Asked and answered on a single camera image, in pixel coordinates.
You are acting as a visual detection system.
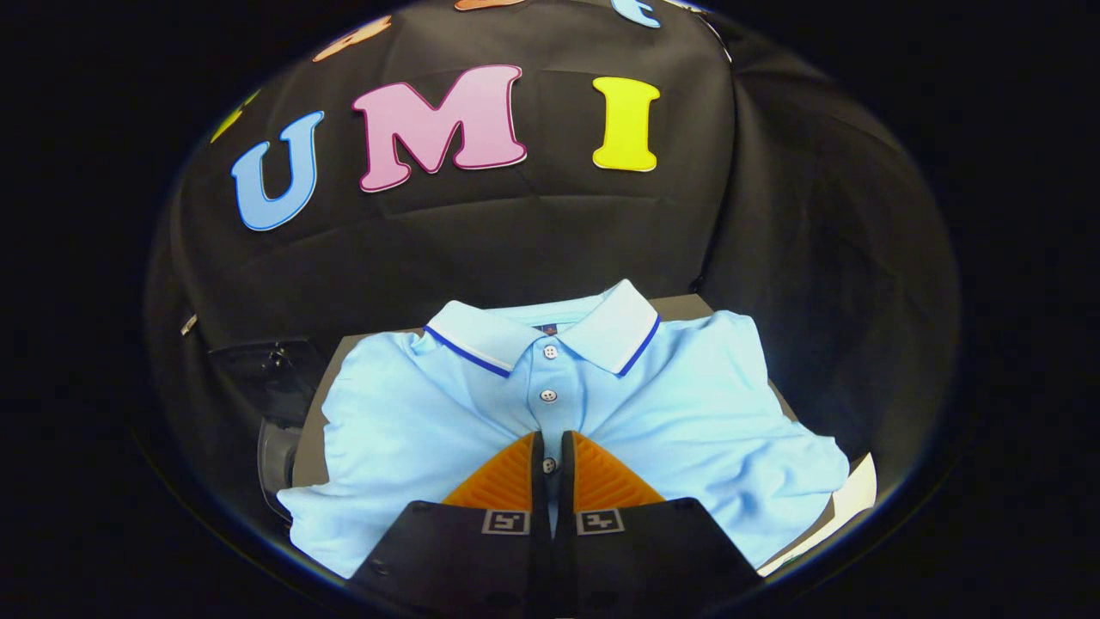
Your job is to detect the grey cabinet with white door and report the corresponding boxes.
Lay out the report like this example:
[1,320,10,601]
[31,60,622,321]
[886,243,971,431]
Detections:
[290,294,839,573]

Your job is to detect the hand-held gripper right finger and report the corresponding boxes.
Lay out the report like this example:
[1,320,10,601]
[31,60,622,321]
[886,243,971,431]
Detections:
[554,430,764,616]

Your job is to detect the light blue polo shirt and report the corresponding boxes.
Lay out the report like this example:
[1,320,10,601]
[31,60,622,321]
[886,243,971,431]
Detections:
[277,278,852,579]

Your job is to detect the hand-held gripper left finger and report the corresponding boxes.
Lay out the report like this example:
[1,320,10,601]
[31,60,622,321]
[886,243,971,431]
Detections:
[348,430,553,616]

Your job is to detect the dark washing machine lid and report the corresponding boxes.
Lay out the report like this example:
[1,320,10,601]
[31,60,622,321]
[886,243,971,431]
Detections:
[209,338,326,426]

